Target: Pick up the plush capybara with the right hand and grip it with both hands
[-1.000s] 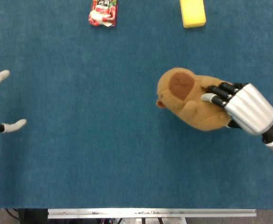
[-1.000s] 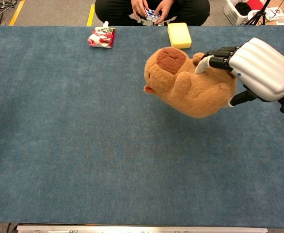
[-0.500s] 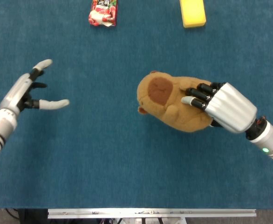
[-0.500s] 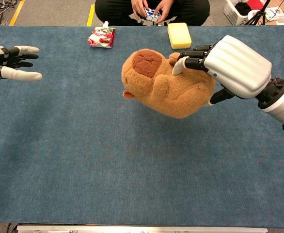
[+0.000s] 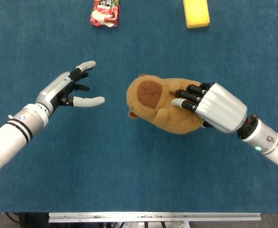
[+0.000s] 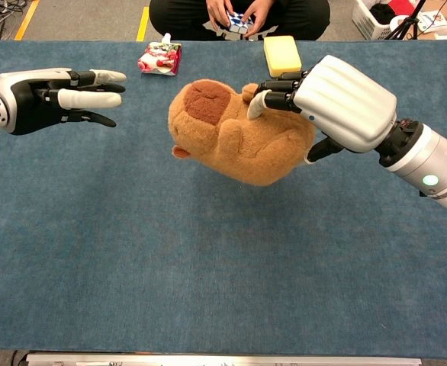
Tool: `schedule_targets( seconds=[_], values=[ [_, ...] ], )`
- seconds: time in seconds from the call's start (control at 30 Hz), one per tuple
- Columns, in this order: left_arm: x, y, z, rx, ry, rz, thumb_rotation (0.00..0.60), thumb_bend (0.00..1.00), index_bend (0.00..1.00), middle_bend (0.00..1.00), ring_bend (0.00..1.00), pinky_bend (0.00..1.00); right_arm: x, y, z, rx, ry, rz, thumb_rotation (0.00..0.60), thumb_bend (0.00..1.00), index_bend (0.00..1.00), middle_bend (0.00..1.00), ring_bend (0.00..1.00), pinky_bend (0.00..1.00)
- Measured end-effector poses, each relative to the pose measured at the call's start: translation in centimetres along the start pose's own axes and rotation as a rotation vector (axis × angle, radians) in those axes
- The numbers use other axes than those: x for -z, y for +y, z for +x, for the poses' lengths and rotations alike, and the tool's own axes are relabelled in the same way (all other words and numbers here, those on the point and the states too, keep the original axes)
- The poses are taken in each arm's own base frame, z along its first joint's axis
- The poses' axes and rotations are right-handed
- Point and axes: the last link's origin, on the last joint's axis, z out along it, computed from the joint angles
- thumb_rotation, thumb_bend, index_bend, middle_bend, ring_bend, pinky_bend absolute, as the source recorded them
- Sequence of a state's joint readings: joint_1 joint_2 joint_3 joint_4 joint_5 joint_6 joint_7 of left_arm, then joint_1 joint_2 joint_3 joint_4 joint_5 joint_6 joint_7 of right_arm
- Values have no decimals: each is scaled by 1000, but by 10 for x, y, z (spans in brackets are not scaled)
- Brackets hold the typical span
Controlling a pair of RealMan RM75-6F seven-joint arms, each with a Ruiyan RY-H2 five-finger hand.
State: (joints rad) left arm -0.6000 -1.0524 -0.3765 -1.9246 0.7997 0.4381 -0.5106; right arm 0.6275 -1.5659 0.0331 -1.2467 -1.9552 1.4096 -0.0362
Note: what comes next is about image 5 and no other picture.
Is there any aluminium rail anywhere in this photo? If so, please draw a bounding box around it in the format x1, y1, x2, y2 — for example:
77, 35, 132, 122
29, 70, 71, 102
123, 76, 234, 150
48, 212, 261, 223

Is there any blue table cloth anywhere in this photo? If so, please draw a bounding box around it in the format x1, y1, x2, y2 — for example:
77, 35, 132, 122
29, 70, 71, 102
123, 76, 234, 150
0, 0, 278, 213

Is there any red strawberry snack pouch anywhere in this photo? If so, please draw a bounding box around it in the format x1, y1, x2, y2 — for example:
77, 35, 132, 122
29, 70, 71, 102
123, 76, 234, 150
90, 0, 121, 28

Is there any yellow sponge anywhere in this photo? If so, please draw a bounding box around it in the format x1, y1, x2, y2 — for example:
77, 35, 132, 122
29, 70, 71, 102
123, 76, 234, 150
183, 0, 211, 29

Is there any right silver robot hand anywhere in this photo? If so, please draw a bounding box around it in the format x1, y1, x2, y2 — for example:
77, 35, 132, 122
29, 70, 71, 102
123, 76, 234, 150
171, 82, 248, 133

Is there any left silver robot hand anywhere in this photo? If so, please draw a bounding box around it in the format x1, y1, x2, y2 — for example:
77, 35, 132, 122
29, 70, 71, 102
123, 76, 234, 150
35, 60, 105, 114

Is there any brown capybara plush toy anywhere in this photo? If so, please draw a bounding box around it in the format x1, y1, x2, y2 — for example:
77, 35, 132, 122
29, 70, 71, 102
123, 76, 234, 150
126, 73, 204, 135

